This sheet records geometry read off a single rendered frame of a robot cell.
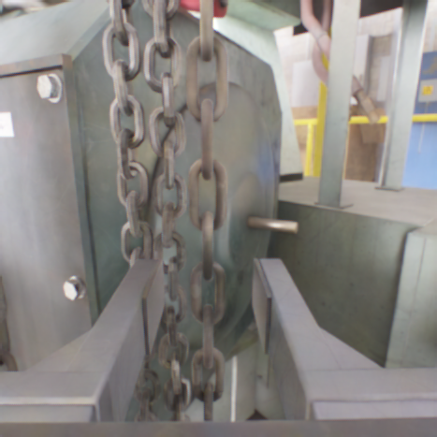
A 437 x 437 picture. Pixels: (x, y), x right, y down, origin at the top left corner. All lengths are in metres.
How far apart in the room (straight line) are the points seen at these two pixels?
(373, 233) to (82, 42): 0.51
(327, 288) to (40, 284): 0.53
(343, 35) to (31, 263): 0.57
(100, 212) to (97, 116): 0.07
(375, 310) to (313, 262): 0.14
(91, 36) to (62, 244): 0.14
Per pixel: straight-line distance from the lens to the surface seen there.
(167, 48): 0.19
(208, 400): 0.18
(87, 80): 0.23
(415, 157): 3.21
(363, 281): 0.63
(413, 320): 0.57
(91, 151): 0.23
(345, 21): 0.64
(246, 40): 0.99
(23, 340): 0.36
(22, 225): 0.29
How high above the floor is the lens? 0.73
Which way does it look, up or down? 15 degrees down
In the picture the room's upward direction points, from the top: straight up
